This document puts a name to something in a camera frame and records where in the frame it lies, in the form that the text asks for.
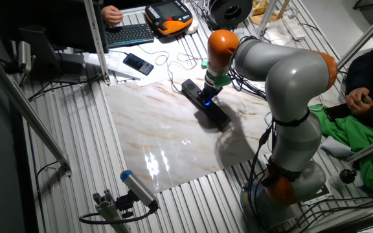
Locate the orange black teach pendant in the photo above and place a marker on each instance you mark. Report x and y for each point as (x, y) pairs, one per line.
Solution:
(168, 16)

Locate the aluminium frame post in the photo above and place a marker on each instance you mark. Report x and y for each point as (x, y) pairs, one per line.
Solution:
(267, 16)
(96, 42)

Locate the black filament spool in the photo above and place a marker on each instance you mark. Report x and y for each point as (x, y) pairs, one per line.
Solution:
(230, 13)

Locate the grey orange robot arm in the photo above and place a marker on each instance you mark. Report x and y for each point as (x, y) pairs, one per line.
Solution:
(293, 81)

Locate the light wooden board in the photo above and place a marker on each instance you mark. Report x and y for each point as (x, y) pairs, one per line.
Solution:
(257, 8)

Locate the black keyboard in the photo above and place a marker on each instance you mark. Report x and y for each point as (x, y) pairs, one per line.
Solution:
(128, 35)

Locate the silver camera blue end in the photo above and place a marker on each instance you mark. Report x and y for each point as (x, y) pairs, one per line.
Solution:
(139, 189)

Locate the smartphone with colourful screen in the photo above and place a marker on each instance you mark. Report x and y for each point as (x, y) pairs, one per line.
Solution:
(337, 112)

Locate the green cloth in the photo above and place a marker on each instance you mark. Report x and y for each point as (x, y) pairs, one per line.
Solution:
(361, 145)

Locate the black monitor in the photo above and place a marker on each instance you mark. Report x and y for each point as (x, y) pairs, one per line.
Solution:
(63, 22)

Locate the blue-lit speaker knob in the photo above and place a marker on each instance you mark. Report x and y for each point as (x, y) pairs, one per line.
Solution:
(207, 104)

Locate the bare human hand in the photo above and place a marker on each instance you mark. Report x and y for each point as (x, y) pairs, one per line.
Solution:
(112, 15)
(359, 101)

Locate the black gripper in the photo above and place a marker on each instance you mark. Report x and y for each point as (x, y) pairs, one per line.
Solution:
(211, 91)

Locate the small silver camera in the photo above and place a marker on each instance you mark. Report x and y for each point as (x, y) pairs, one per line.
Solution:
(24, 56)

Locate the black speaker bar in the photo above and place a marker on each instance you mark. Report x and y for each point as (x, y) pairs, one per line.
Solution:
(219, 118)

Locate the white foam sheet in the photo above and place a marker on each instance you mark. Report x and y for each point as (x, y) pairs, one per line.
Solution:
(335, 147)

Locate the black round knob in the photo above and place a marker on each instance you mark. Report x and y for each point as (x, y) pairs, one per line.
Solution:
(347, 176)

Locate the aluminium camera mount profile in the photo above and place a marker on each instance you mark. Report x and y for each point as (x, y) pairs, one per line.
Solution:
(108, 210)

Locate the white three-socket power strip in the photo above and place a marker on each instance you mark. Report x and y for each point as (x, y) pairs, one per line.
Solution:
(253, 89)

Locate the black smartphone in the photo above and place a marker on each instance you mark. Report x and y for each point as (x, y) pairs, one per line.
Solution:
(138, 64)

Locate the aluminium frame bar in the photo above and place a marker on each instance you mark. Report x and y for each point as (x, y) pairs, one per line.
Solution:
(24, 110)
(371, 147)
(366, 35)

